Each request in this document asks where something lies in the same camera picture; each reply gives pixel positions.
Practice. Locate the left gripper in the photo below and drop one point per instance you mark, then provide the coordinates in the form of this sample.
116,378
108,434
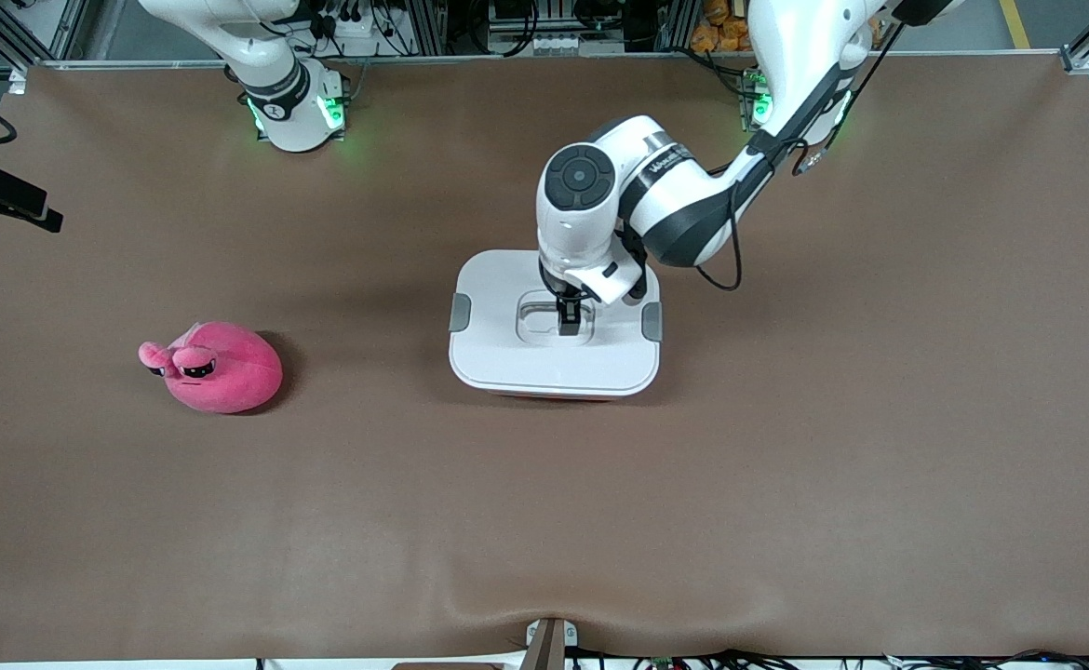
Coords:
568,308

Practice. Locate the pink plush toy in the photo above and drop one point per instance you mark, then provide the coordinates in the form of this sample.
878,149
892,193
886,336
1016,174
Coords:
228,372

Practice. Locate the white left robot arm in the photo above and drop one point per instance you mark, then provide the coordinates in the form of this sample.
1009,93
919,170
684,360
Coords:
675,195

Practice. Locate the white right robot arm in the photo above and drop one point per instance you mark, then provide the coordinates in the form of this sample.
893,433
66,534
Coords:
289,102

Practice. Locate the pink plastic storage box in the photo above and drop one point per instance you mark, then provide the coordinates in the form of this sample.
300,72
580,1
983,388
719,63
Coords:
554,396

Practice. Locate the brown table mat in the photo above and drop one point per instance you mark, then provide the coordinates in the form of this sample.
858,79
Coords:
544,512

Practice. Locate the grey electronics unit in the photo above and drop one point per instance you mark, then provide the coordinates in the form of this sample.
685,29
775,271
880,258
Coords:
526,19

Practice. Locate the white power strip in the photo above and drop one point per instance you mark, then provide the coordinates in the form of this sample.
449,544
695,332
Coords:
358,39

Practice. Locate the aluminium table edge rail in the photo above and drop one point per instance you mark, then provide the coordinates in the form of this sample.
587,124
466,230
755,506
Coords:
88,64

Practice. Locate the aluminium frame post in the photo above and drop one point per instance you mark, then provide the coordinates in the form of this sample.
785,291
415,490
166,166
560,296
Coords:
425,14
675,23

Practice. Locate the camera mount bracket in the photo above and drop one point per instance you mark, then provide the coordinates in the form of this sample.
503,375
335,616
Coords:
549,647

